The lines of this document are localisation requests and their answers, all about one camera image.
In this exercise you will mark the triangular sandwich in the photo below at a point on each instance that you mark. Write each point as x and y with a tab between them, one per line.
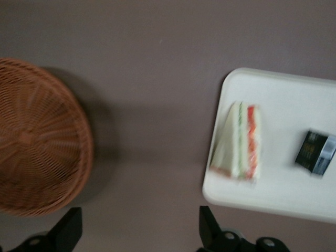
236	147

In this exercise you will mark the round brown wicker basket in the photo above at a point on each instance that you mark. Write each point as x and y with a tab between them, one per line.
34	141

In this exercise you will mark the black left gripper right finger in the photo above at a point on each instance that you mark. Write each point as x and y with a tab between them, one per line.
218	233

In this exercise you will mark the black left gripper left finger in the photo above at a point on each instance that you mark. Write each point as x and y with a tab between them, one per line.
60	233

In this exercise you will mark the beige plastic tray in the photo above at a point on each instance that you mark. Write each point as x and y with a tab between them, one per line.
278	113

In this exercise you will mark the small black box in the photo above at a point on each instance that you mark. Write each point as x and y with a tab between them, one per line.
312	152

